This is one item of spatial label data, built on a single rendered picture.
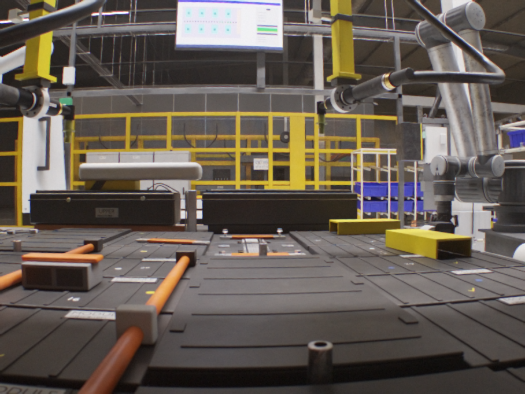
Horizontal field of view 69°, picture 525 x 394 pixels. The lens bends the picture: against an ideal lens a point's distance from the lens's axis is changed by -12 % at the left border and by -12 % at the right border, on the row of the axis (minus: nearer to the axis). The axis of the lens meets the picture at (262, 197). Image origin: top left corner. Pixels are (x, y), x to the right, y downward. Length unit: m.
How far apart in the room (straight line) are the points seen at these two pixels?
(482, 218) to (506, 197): 2.40
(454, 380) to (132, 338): 0.18
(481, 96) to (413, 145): 1.37
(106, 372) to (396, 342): 0.17
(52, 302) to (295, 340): 0.23
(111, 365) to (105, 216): 0.99
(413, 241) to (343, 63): 0.77
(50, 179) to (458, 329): 3.34
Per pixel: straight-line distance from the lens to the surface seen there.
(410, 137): 3.42
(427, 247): 0.67
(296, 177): 10.55
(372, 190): 6.77
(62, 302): 0.41
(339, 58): 1.35
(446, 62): 2.32
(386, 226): 1.03
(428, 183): 3.54
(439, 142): 3.51
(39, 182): 3.51
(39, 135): 3.53
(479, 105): 2.15
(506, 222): 2.25
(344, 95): 1.30
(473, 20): 2.19
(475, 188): 2.37
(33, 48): 1.22
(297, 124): 10.67
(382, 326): 0.31
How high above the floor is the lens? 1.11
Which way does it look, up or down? 1 degrees down
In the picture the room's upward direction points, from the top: straight up
